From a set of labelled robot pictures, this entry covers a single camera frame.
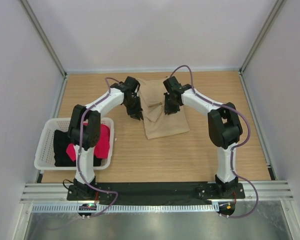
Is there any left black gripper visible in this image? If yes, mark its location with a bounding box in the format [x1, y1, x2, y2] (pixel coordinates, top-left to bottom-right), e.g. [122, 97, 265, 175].
[123, 95, 144, 121]

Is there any beige t shirt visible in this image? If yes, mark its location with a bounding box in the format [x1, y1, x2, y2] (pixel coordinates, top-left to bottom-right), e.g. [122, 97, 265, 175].
[138, 78, 190, 140]

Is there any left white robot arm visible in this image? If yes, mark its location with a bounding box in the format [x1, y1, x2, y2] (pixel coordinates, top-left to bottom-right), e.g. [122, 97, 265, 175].
[67, 78, 144, 201]

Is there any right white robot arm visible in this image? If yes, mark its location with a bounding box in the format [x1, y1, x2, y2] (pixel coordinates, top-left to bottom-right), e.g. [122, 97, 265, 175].
[164, 84, 243, 198]

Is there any pink t shirt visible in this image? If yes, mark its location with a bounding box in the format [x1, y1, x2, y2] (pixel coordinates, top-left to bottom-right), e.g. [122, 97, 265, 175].
[65, 124, 110, 162]

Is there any black t shirt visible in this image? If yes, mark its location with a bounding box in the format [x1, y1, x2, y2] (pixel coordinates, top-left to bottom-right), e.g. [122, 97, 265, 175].
[52, 129, 102, 168]

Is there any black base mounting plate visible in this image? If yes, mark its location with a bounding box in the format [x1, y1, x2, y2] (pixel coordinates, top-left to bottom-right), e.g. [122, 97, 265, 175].
[66, 182, 246, 206]

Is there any white plastic laundry basket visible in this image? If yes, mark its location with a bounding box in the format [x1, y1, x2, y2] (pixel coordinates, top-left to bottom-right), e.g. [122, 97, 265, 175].
[34, 117, 115, 171]

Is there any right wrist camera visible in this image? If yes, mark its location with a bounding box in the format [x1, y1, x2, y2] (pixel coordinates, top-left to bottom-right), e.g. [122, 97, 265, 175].
[163, 76, 183, 94]

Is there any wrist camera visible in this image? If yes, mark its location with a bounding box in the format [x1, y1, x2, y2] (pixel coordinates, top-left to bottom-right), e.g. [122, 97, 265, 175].
[163, 76, 183, 94]
[120, 76, 141, 96]

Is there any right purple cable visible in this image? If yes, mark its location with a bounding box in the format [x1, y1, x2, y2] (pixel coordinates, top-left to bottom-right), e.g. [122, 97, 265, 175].
[169, 64, 260, 221]

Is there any purple cable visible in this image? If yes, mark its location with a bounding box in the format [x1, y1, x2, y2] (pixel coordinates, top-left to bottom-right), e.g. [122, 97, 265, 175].
[47, 76, 123, 231]
[169, 64, 260, 221]

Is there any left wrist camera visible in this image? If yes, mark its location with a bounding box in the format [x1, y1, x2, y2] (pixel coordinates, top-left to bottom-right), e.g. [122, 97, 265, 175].
[120, 76, 141, 96]

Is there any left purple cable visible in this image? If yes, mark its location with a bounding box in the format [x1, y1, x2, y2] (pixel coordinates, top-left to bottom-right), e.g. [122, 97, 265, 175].
[47, 76, 123, 231]

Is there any aluminium front rail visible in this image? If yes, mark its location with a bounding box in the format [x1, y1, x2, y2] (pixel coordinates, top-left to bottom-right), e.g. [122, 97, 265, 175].
[20, 180, 294, 203]

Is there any white slotted cable duct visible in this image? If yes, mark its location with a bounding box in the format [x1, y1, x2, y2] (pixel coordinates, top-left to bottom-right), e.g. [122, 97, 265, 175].
[31, 202, 219, 214]

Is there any right aluminium frame post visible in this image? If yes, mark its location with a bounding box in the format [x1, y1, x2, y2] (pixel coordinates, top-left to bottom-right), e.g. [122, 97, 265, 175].
[239, 0, 288, 75]

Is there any aluminium frame post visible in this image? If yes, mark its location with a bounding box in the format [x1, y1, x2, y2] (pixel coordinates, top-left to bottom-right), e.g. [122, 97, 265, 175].
[239, 0, 288, 75]
[19, 0, 67, 77]

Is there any left aluminium frame post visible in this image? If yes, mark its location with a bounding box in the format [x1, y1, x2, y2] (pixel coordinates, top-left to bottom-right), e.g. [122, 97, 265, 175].
[19, 0, 67, 77]

